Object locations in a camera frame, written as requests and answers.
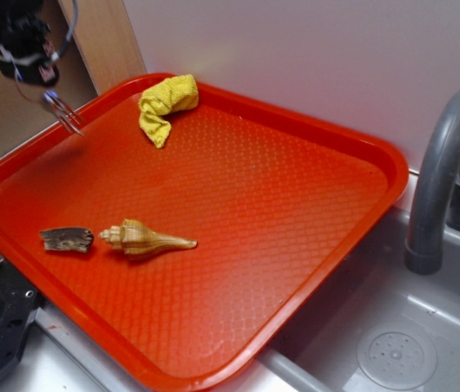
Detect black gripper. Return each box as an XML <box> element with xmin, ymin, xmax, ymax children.
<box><xmin>0</xmin><ymin>1</ymin><xmax>59</xmax><ymax>87</ymax></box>

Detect silver keys bunch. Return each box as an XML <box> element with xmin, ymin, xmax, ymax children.
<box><xmin>42</xmin><ymin>90</ymin><xmax>83</xmax><ymax>137</ymax></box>

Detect light wooden board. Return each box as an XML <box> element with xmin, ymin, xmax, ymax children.
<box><xmin>74</xmin><ymin>0</ymin><xmax>146</xmax><ymax>94</ymax></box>

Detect grey plastic sink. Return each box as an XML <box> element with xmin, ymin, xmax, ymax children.
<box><xmin>0</xmin><ymin>209</ymin><xmax>460</xmax><ymax>391</ymax></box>

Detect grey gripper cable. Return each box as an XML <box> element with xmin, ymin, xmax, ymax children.
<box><xmin>51</xmin><ymin>0</ymin><xmax>80</xmax><ymax>62</ymax></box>

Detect dark wood piece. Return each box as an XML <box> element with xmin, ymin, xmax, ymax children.
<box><xmin>39</xmin><ymin>227</ymin><xmax>95</xmax><ymax>253</ymax></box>

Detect yellow folded cloth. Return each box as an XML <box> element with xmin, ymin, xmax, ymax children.
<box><xmin>138</xmin><ymin>74</ymin><xmax>199</xmax><ymax>149</ymax></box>

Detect red plastic tray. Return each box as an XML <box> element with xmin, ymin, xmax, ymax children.
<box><xmin>0</xmin><ymin>73</ymin><xmax>409</xmax><ymax>391</ymax></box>

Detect grey curved faucet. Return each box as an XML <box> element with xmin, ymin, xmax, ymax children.
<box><xmin>404</xmin><ymin>91</ymin><xmax>460</xmax><ymax>275</ymax></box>

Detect tan spiral seashell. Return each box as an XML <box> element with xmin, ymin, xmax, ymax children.
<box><xmin>99</xmin><ymin>219</ymin><xmax>198</xmax><ymax>260</ymax></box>

